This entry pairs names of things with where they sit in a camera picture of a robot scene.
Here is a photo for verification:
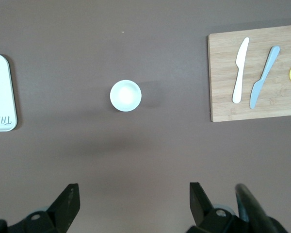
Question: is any brown table cover sheet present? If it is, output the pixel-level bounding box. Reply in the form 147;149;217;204
0;0;291;233

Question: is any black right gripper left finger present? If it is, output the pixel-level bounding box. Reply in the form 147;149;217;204
23;183;81;233

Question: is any white plastic knife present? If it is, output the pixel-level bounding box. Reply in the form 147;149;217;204
232;37;250;104

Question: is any white plastic cup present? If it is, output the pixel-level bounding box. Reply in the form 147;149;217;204
109;79;143;113

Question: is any wooden cutting board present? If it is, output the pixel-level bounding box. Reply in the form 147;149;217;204
207;23;291;123

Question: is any grey plastic knife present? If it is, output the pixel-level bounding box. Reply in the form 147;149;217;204
249;45;281;109

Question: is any white bear print tray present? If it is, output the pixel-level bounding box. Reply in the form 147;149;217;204
0;53;18;133

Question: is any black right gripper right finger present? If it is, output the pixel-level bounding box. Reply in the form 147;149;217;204
186;182;238;233

